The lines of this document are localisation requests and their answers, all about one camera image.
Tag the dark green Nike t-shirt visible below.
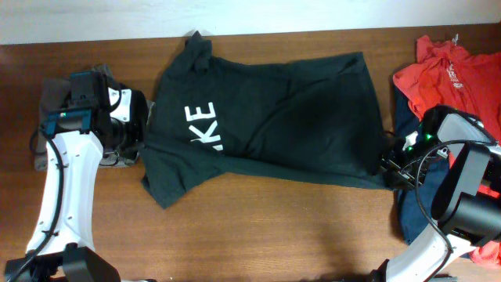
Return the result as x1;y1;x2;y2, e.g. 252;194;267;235
139;33;385;208

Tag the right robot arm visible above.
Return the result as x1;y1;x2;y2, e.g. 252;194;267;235
367;105;500;281

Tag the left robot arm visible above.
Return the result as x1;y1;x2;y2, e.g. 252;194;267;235
4;70;150;281

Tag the black folded garment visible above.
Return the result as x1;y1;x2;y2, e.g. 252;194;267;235
106;85;149;160

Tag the blue garment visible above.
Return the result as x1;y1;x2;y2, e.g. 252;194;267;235
394;86;449;245

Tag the grey folded garment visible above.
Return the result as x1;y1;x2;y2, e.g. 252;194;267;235
30;64;153;171

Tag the red garment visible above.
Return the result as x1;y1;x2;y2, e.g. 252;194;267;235
392;34;501;269

